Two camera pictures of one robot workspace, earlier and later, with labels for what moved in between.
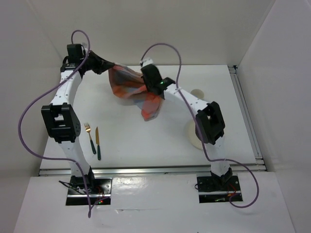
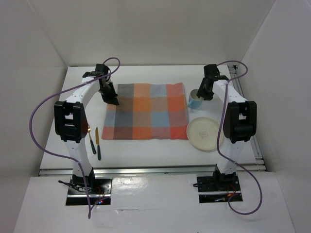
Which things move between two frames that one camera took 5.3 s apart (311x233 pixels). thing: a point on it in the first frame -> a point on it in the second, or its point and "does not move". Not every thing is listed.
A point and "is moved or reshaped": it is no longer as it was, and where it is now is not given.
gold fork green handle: x=88 y=128 does not move
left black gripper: x=101 y=64 -> x=112 y=98
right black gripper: x=145 y=82 -> x=200 y=92
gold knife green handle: x=97 y=143 does not move
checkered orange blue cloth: x=128 y=86 is moved or reshaped
